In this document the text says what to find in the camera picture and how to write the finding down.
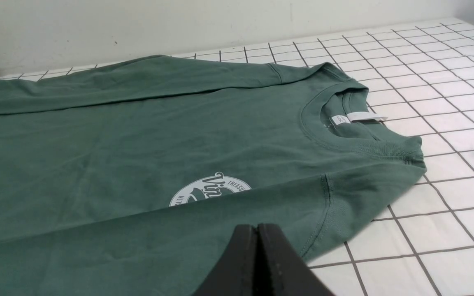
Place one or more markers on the green long-sleeve top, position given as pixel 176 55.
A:
pixel 129 179

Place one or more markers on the white grid tablecloth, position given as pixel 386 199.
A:
pixel 421 83

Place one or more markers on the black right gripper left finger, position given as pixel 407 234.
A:
pixel 233 274

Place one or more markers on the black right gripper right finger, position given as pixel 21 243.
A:
pixel 281 271

